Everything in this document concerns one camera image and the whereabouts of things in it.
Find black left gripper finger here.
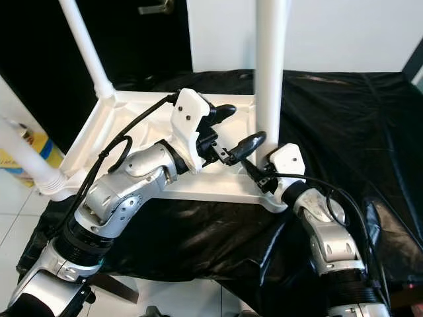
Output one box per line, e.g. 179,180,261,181
228,131,267,166
208,104,237,123

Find white plastic table leg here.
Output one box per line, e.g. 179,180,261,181
252,0,292,166
0,118,68,195
58,0,116,100

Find white plastic table top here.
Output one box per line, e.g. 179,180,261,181
40,89,295,213

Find black plastic table sheet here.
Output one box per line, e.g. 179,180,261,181
17,69,423,317

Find yellow cardboard box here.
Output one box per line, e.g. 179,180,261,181
13,129,67,189

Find brown wooden table leg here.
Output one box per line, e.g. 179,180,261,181
89,274,139,306

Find black door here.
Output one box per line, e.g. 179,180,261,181
0,0,189,159

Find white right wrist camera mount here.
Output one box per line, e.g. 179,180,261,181
268,143,307,195

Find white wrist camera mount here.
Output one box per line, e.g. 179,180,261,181
268,143,307,195
170,88,212,174

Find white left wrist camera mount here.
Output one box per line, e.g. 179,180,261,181
170,88,212,174

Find metal door handle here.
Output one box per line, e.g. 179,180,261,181
139,0,174,15

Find black wall trim strip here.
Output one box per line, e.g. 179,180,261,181
403,56,423,90

